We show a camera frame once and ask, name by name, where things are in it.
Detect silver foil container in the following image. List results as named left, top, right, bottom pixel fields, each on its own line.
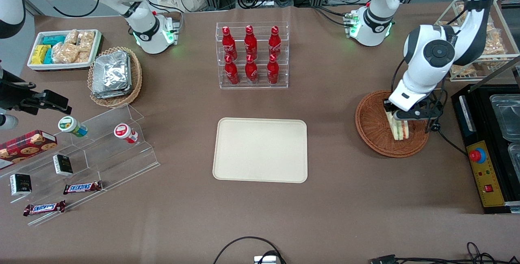
left=91, top=86, right=133, bottom=100
left=92, top=50, right=132, bottom=94

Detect brown round wicker basket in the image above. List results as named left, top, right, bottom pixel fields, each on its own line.
left=355, top=89, right=430, bottom=159

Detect yellow snack packet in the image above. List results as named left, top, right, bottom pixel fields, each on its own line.
left=31, top=45, right=52, bottom=65

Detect clear acrylic step display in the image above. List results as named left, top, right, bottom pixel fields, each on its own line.
left=0, top=104, right=160, bottom=227

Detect red cookie box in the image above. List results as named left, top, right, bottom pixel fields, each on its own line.
left=0, top=130, right=58, bottom=171

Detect black sealing machine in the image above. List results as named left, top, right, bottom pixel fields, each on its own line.
left=452, top=83, right=520, bottom=215

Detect black cable with connector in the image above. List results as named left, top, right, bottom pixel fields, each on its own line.
left=369, top=242, right=520, bottom=264

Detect green lid yogurt cup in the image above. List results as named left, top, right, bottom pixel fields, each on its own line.
left=58, top=116, right=89, bottom=138

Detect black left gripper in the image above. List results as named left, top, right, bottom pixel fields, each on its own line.
left=418, top=90, right=446, bottom=113

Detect beige plastic tray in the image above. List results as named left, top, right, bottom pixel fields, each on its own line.
left=212, top=117, right=308, bottom=184

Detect yellow control panel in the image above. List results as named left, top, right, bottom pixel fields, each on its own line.
left=466, top=140, right=507, bottom=208

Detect triangular sandwich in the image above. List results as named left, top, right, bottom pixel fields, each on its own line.
left=386, top=110, right=410, bottom=141

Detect white wire rack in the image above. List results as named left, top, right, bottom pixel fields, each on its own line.
left=434, top=0, right=520, bottom=82

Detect large clear plastic container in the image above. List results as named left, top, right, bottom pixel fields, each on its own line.
left=489, top=93, right=520, bottom=142

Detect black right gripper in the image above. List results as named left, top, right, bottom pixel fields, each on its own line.
left=0, top=67, right=73, bottom=115

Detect grey metal bar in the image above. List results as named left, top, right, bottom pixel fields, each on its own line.
left=471, top=54, right=520, bottom=91

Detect small black box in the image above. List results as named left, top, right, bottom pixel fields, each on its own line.
left=53, top=154, right=74, bottom=176
left=9, top=173, right=32, bottom=197

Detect clear acrylic bottle rack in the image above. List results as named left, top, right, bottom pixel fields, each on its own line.
left=216, top=22, right=289, bottom=90

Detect red cola bottle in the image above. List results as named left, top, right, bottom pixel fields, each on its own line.
left=269, top=26, right=282, bottom=58
left=244, top=25, right=258, bottom=60
left=266, top=54, right=280, bottom=85
left=224, top=55, right=240, bottom=85
left=222, top=26, right=238, bottom=61
left=245, top=55, right=258, bottom=84

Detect light oval wicker basket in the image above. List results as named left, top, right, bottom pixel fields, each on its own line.
left=87, top=46, right=143, bottom=108

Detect red lid yogurt cup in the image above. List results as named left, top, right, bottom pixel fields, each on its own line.
left=113, top=123, right=139, bottom=145

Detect red emergency stop button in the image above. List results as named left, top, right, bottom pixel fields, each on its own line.
left=469, top=147, right=487, bottom=164

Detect black power cord with plug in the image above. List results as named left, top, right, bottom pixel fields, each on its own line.
left=426, top=89, right=468, bottom=156

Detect small clear plastic container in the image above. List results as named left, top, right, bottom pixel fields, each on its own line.
left=507, top=143, right=520, bottom=171

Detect white rectangular snack bin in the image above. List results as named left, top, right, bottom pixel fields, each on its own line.
left=27, top=29, right=102, bottom=72

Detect black looped cable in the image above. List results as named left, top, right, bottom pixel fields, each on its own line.
left=212, top=236, right=287, bottom=264

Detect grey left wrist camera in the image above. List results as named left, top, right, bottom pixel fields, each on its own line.
left=393, top=108, right=444, bottom=122

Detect black left wrist camera cable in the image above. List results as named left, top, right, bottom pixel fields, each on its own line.
left=391, top=0, right=494, bottom=95

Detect snickers chocolate bar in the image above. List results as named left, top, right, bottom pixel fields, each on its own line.
left=63, top=181, right=103, bottom=195
left=23, top=200, right=66, bottom=217

